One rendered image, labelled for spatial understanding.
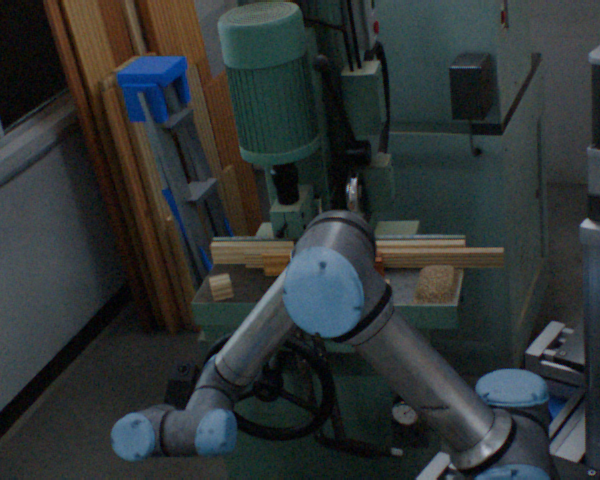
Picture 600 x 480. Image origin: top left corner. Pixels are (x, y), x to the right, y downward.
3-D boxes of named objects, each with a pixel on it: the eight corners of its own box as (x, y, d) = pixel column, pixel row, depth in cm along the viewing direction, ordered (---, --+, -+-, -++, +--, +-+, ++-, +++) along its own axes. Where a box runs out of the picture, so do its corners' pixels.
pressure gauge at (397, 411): (392, 431, 228) (389, 401, 224) (395, 420, 231) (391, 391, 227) (420, 432, 226) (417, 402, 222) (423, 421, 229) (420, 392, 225)
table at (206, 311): (180, 349, 226) (175, 326, 224) (221, 277, 252) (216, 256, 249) (456, 355, 210) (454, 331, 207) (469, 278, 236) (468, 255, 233)
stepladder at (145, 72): (214, 405, 350) (105, 80, 299) (244, 362, 370) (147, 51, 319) (256, 406, 343) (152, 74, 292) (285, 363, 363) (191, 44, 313)
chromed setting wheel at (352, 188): (348, 229, 240) (341, 182, 234) (357, 205, 250) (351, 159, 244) (360, 229, 239) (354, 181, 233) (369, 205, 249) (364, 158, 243)
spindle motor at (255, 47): (231, 168, 221) (205, 28, 206) (253, 136, 235) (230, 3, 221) (310, 166, 216) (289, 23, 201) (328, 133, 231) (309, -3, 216)
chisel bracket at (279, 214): (274, 245, 232) (268, 211, 228) (289, 216, 244) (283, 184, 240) (305, 244, 230) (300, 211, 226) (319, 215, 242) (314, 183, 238)
